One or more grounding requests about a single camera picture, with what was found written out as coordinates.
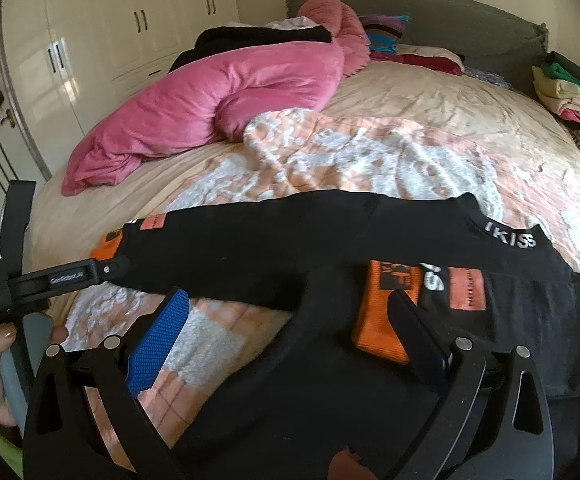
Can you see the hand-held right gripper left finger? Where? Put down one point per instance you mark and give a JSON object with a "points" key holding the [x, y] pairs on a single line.
{"points": [[162, 340]]}

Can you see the striped colourful pillow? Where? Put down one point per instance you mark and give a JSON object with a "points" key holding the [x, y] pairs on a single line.
{"points": [[382, 32]]}

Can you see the light pink cloth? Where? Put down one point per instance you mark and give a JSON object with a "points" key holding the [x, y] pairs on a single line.
{"points": [[285, 23]]}

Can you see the peach and white fleece blanket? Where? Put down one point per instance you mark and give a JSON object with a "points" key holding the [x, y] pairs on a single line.
{"points": [[370, 160]]}

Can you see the black cloth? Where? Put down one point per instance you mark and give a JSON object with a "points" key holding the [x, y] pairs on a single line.
{"points": [[250, 40]]}

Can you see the black pants with orange patches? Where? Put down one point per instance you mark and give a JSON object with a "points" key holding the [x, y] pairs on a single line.
{"points": [[280, 250]]}

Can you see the cream wardrobe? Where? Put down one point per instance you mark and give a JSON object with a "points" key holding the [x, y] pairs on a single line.
{"points": [[95, 40]]}

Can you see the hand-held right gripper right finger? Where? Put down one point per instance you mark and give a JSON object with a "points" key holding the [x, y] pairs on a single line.
{"points": [[422, 350]]}

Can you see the grey bed headboard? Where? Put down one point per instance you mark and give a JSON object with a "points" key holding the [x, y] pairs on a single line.
{"points": [[445, 15]]}

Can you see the pile of folded clothes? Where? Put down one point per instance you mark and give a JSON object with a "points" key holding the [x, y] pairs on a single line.
{"points": [[570, 90]]}

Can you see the white door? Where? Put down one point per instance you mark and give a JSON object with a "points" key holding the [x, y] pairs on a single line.
{"points": [[0, 170]]}

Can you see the grey patterned cloth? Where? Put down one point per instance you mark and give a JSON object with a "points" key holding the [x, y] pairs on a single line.
{"points": [[485, 77]]}

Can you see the pink fleece blanket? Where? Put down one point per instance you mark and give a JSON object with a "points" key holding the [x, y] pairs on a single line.
{"points": [[210, 95]]}

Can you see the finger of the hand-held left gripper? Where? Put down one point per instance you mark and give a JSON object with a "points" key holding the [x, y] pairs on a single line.
{"points": [[114, 265]]}

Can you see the colourful pillows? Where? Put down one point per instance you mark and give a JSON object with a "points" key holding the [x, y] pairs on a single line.
{"points": [[435, 62]]}

